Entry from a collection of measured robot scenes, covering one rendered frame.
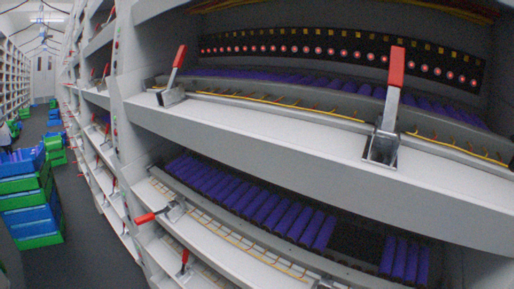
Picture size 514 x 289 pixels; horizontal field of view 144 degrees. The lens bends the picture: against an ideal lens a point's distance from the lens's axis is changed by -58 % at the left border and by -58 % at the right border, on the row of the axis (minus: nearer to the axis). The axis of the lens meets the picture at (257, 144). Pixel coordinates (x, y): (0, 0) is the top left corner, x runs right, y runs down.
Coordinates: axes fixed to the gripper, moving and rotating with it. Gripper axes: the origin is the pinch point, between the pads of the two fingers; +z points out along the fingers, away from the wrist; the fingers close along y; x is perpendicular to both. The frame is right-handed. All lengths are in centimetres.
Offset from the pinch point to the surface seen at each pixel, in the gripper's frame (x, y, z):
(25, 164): -14.3, 15.7, -2.8
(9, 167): -14.8, 6.7, -3.4
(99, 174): -16, 51, 8
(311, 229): -81, 83, -50
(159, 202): -62, 68, -35
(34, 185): -18.6, 17.1, 6.2
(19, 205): -23.1, 4.8, 13.2
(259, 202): -72, 81, -46
